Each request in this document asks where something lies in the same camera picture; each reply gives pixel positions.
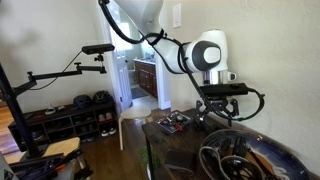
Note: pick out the white round stool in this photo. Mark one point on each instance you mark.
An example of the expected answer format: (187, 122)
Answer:
(135, 111)

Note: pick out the square blue white tray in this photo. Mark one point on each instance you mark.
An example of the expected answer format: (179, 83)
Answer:
(160, 122)

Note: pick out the black folded tripod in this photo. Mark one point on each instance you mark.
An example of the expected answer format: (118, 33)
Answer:
(43, 166)

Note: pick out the dark grey bath mat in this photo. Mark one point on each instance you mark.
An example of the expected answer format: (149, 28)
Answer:
(138, 92)

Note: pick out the black camera stand pole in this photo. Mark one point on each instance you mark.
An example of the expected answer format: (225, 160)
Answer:
(16, 110)

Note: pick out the brown bathroom cabinet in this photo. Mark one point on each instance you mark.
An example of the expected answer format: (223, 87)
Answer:
(146, 78)

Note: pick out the black bar camera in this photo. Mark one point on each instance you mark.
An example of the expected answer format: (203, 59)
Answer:
(98, 49)

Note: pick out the dark wooden shoe rack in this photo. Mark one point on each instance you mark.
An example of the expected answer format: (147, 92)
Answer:
(66, 110)

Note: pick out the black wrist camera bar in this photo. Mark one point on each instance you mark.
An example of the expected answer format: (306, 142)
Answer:
(223, 90)

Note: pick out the small white rack item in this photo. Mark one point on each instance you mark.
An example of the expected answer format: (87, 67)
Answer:
(50, 110)

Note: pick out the black cylindrical flashlight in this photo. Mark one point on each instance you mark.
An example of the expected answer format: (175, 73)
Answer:
(207, 126)

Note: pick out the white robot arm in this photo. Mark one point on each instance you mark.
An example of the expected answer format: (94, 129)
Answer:
(173, 50)

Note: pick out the dark wooden console table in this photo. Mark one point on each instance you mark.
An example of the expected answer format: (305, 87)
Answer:
(149, 156)

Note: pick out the blue bowl orange centre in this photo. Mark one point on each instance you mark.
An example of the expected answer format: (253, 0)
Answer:
(286, 156)

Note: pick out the green artificial fern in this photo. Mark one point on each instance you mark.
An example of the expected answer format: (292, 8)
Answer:
(145, 156)

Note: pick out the white door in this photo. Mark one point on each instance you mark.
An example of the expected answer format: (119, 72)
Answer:
(123, 83)

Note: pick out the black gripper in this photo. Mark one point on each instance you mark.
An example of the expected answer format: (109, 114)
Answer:
(216, 101)

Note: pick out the light wooden stool seat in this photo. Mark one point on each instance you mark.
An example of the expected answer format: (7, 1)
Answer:
(60, 146)

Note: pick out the white pink shoe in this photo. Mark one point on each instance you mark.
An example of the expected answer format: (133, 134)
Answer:
(101, 117)
(109, 116)

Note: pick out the white light switch plate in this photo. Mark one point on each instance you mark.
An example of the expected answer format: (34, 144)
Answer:
(177, 15)

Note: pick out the white black sneaker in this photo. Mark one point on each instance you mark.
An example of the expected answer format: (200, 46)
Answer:
(113, 130)
(104, 132)

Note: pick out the black bicycle helmet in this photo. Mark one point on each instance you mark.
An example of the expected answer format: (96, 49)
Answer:
(82, 101)
(101, 96)

